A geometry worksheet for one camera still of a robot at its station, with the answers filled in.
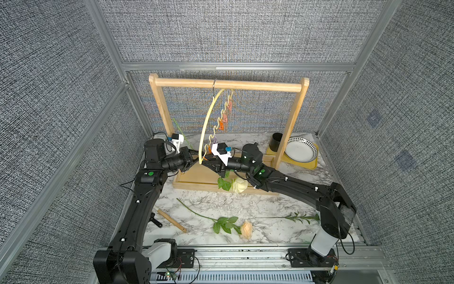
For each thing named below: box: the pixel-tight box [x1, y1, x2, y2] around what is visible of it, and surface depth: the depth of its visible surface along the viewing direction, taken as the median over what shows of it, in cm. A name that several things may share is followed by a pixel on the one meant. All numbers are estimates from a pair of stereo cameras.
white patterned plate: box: [284, 136, 318, 163], surface depth 112 cm
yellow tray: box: [266, 143, 319, 170], surface depth 106 cm
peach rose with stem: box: [176, 197, 253, 240], surface depth 82 cm
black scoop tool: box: [147, 211, 163, 228], surface depth 85 cm
